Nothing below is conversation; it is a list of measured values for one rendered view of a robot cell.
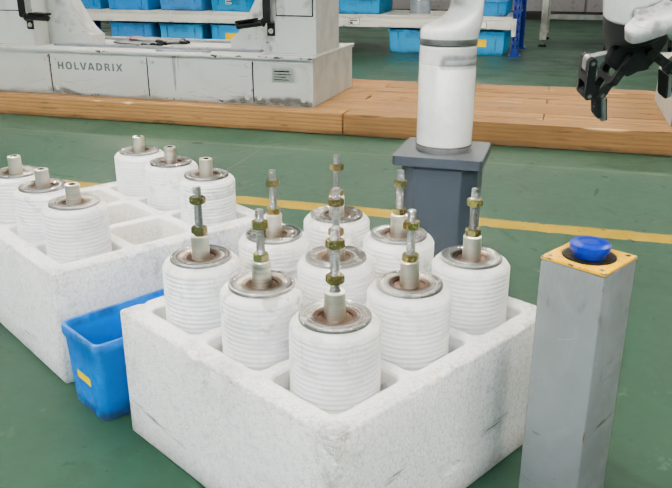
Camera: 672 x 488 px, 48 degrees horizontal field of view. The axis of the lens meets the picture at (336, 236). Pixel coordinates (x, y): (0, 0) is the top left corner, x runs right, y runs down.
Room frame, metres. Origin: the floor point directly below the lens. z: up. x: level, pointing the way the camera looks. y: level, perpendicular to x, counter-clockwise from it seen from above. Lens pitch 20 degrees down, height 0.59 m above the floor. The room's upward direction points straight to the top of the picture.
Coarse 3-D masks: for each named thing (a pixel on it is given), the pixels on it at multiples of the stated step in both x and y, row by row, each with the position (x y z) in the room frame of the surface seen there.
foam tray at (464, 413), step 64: (128, 320) 0.85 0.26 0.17; (512, 320) 0.84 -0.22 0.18; (128, 384) 0.87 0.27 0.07; (192, 384) 0.76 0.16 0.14; (256, 384) 0.69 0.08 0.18; (384, 384) 0.72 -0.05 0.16; (448, 384) 0.71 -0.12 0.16; (512, 384) 0.81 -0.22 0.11; (192, 448) 0.76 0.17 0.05; (256, 448) 0.68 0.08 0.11; (320, 448) 0.61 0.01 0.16; (384, 448) 0.64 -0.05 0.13; (448, 448) 0.72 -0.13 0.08; (512, 448) 0.82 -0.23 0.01
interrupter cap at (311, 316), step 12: (348, 300) 0.73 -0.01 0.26; (300, 312) 0.70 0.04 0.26; (312, 312) 0.71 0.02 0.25; (348, 312) 0.71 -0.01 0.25; (360, 312) 0.71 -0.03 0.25; (312, 324) 0.68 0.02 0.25; (324, 324) 0.68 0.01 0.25; (336, 324) 0.68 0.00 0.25; (348, 324) 0.68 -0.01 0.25; (360, 324) 0.68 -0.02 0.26
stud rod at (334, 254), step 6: (330, 228) 0.70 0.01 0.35; (336, 228) 0.70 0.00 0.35; (330, 234) 0.70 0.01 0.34; (336, 234) 0.70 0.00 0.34; (336, 240) 0.70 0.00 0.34; (330, 252) 0.70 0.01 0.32; (336, 252) 0.70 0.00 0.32; (330, 258) 0.70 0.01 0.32; (336, 258) 0.70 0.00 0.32; (330, 264) 0.70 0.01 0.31; (336, 264) 0.70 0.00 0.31; (330, 270) 0.70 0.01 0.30; (336, 270) 0.70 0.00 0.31; (336, 276) 0.70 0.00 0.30; (330, 288) 0.70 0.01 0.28; (336, 288) 0.70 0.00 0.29
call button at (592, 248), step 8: (576, 240) 0.72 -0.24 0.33; (584, 240) 0.72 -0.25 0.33; (592, 240) 0.72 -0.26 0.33; (600, 240) 0.72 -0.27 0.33; (576, 248) 0.70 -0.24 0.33; (584, 248) 0.70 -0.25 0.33; (592, 248) 0.70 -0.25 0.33; (600, 248) 0.70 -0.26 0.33; (608, 248) 0.70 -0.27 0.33; (576, 256) 0.71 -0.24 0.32; (584, 256) 0.70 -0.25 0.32; (592, 256) 0.70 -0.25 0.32; (600, 256) 0.70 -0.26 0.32
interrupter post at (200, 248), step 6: (192, 234) 0.87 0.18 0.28; (204, 234) 0.87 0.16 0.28; (192, 240) 0.86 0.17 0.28; (198, 240) 0.86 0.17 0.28; (204, 240) 0.86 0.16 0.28; (192, 246) 0.86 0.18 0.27; (198, 246) 0.86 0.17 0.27; (204, 246) 0.86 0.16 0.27; (192, 252) 0.86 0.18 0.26; (198, 252) 0.86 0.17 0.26; (204, 252) 0.86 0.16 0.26; (192, 258) 0.86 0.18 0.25; (198, 258) 0.86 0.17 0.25; (204, 258) 0.86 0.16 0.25
